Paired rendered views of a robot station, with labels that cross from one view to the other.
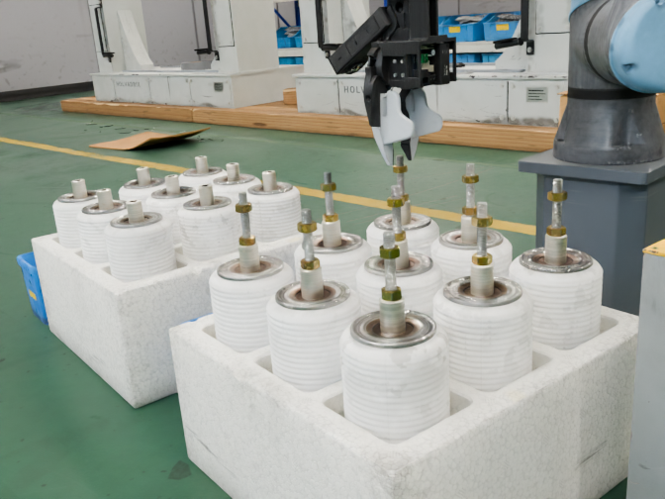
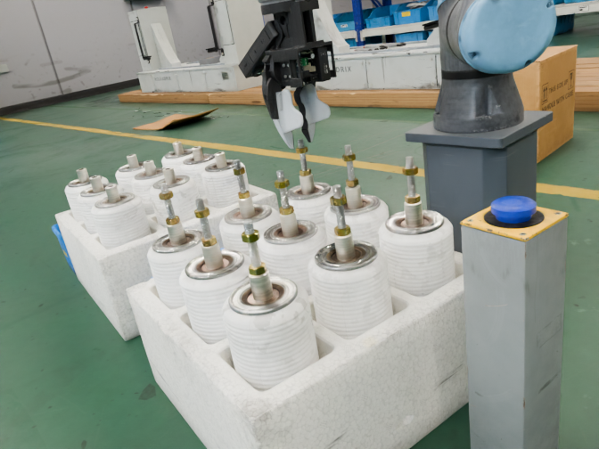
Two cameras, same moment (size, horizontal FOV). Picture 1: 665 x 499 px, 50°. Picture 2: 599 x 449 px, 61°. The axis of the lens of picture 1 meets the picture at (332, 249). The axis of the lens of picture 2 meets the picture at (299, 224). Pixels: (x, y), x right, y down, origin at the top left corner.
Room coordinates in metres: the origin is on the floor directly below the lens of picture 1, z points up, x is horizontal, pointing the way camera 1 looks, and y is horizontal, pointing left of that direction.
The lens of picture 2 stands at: (0.09, -0.14, 0.52)
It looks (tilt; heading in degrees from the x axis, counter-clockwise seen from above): 22 degrees down; 5
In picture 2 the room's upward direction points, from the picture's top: 10 degrees counter-clockwise
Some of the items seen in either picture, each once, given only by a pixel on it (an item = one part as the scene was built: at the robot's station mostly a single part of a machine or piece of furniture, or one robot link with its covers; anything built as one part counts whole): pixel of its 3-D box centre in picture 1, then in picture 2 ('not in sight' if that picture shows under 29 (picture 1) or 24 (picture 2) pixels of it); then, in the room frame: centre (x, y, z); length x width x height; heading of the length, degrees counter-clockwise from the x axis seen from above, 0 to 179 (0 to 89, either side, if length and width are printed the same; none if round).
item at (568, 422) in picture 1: (404, 394); (307, 330); (0.73, -0.07, 0.09); 0.39 x 0.39 x 0.18; 37
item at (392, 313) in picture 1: (392, 315); (260, 285); (0.57, -0.05, 0.26); 0.02 x 0.02 x 0.03
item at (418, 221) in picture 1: (402, 222); (308, 191); (0.90, -0.09, 0.25); 0.08 x 0.08 x 0.01
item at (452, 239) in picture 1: (470, 240); (355, 205); (0.80, -0.17, 0.25); 0.08 x 0.08 x 0.01
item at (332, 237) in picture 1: (332, 234); (246, 207); (0.83, 0.00, 0.26); 0.02 x 0.02 x 0.03
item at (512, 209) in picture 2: not in sight; (512, 211); (0.55, -0.31, 0.32); 0.04 x 0.04 x 0.02
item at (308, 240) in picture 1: (309, 247); (205, 227); (0.66, 0.02, 0.30); 0.01 x 0.01 x 0.08
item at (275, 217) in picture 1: (275, 242); (231, 205); (1.15, 0.10, 0.16); 0.10 x 0.10 x 0.18
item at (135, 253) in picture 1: (145, 278); (127, 243); (1.01, 0.28, 0.16); 0.10 x 0.10 x 0.18
